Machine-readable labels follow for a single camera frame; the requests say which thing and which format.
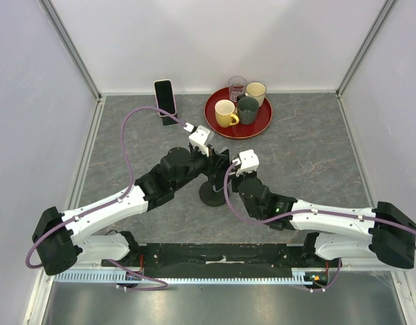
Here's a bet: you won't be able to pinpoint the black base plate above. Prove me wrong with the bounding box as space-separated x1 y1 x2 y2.
101 242 330 280

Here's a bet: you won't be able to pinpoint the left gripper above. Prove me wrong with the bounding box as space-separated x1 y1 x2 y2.
173 144 226 190

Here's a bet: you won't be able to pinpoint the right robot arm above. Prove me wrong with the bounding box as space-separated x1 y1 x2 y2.
223 166 416 269

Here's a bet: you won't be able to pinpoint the yellow mug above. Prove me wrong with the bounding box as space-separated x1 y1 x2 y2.
214 100 239 128

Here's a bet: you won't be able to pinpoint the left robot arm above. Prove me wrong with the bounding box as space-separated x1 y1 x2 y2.
30 146 230 276

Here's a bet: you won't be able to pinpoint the clear glass cup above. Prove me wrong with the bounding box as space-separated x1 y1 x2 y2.
228 76 247 102

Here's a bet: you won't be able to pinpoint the teal cased phone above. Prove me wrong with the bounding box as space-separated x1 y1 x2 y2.
212 147 231 192

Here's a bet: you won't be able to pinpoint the black folding phone stand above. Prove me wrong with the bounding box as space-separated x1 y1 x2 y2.
161 116 177 126

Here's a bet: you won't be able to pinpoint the black round base phone holder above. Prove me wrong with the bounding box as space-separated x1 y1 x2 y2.
199 181 226 207

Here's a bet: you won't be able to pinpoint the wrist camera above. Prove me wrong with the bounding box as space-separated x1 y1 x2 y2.
184 123 214 157
232 150 259 176

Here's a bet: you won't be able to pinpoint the dark green mug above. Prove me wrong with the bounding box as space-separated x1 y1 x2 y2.
237 97 259 125

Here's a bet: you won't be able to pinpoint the red round tray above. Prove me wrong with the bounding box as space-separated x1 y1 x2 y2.
204 87 273 139

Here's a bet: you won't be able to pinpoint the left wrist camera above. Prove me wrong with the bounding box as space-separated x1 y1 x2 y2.
184 123 214 157

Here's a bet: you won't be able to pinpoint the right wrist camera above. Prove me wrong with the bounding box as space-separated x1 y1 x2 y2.
232 150 259 176

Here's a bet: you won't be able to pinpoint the cream cased phone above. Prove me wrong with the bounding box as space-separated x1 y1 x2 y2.
154 79 177 115

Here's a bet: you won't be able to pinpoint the cream mug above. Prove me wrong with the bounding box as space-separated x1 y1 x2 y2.
245 81 267 106

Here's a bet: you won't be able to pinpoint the slotted cable duct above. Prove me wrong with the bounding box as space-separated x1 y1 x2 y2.
54 269 327 285

